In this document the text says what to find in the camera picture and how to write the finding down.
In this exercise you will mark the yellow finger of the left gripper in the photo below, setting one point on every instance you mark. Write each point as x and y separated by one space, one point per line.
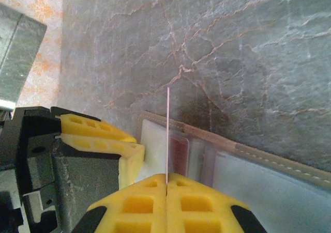
129 153
98 129

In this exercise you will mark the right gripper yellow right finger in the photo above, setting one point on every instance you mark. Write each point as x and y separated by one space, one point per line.
201 207

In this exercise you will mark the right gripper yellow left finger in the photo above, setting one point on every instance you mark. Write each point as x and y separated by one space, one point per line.
134 207

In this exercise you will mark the red white credit card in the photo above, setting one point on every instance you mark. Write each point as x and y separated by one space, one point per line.
179 155

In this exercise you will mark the beige card holder clear sleeves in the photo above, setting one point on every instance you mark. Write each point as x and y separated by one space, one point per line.
258 186

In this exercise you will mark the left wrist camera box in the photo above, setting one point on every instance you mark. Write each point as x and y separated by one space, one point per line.
18 57

